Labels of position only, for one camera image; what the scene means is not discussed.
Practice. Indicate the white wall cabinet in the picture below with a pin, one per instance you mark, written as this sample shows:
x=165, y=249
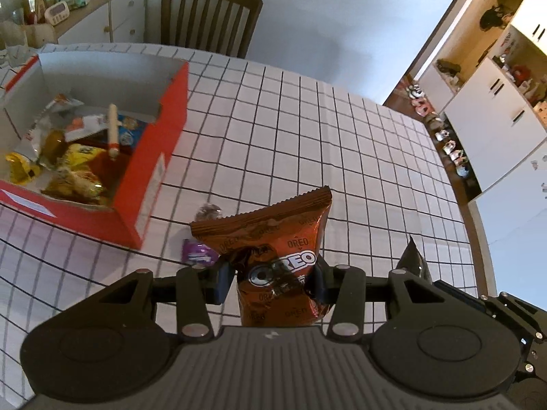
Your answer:
x=483, y=136

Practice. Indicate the clear packet of yellow chips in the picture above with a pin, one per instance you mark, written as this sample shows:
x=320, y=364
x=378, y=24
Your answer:
x=75, y=186

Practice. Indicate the beige sausage stick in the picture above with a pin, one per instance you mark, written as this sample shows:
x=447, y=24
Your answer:
x=113, y=132

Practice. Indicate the blue cookie packet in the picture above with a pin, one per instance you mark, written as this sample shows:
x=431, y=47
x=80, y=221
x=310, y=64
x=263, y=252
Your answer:
x=132, y=132

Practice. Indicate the white table clock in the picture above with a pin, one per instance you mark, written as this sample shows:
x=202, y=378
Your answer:
x=57, y=13

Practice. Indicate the bun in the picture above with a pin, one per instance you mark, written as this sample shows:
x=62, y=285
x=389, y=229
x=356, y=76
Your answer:
x=54, y=145

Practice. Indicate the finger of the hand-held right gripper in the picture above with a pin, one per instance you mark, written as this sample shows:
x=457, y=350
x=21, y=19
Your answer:
x=463, y=294

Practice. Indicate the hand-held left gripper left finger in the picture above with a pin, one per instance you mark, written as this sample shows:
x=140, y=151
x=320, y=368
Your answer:
x=224, y=284

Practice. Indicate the wooden chair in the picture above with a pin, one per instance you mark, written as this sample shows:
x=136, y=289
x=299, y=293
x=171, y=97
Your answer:
x=171, y=8

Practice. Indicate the dark ornament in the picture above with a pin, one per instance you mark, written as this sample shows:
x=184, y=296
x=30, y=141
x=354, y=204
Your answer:
x=448, y=67

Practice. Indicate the red-brown cookie packet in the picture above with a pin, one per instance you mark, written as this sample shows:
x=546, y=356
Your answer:
x=277, y=239

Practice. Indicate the large white snack packet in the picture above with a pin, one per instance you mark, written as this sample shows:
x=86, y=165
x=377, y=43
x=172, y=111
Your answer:
x=40, y=126

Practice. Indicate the red white sausage packet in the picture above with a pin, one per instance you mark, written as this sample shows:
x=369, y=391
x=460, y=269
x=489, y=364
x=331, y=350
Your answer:
x=85, y=124

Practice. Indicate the black seaweed packet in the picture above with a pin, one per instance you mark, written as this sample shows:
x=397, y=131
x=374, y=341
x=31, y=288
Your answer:
x=413, y=260

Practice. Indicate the small purple packet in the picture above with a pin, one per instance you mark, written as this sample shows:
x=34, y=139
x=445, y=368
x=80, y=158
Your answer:
x=196, y=253

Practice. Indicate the gold snack packet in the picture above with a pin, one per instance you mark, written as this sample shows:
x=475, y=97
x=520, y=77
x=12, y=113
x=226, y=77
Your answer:
x=21, y=168

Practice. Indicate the white sideboard with wooden top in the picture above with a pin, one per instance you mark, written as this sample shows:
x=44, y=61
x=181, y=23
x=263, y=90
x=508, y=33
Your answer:
x=124, y=13

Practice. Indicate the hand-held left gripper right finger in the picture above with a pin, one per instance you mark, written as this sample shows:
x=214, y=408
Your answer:
x=317, y=284

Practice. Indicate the row of shoes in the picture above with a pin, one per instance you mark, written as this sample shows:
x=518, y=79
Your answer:
x=427, y=109

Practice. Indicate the yellow snack packet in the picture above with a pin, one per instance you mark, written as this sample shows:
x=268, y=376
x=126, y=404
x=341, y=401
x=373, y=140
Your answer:
x=81, y=153

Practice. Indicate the red cardboard box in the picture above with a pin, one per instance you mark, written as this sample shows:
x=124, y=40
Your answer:
x=162, y=145

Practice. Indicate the dark figurine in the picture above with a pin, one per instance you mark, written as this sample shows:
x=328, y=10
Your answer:
x=491, y=17

